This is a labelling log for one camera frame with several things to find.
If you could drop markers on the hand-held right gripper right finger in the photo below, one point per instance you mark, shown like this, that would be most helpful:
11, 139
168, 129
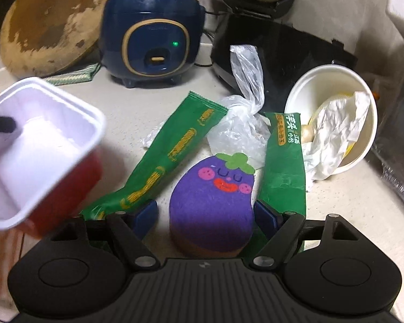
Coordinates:
264, 217

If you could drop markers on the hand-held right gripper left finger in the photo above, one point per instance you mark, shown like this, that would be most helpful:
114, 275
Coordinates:
146, 217

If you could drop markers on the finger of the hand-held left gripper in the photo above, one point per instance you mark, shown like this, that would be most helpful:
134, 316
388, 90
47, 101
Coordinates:
1, 123

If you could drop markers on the red square plastic container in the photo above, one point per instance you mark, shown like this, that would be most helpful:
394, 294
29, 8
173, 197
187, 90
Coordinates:
37, 141

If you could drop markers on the white paper bowl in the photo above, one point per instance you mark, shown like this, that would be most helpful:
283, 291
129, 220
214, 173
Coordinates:
323, 80

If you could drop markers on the green wrapper with yellow label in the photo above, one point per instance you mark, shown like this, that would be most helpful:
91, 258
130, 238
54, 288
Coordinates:
282, 175

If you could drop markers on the purple eggplant sponge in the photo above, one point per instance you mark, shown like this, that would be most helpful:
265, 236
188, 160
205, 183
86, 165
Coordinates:
208, 208

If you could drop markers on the green corn print wrapper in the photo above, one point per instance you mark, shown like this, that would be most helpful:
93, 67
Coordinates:
175, 141

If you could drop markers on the clear plastic bag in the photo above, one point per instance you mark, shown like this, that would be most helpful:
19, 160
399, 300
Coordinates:
242, 131

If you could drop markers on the green striped cloth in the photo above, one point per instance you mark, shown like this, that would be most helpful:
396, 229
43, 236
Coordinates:
77, 75

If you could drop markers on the round wooden cutting board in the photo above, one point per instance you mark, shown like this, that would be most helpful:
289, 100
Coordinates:
47, 23

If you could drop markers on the crumpled white paper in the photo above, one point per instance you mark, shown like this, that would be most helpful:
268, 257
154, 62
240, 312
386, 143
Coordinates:
333, 131

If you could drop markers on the black glossy kitchen appliance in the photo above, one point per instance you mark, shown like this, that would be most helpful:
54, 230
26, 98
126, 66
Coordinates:
289, 50

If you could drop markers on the dark blue rice cooker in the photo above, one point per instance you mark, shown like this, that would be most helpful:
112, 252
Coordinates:
155, 40

